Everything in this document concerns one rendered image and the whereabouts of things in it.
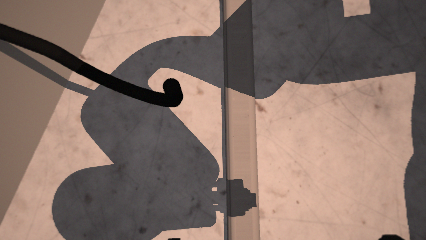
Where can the brown wall panel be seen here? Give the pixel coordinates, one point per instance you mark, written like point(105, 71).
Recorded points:
point(31, 84)

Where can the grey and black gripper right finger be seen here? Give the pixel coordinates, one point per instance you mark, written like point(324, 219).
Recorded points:
point(390, 237)

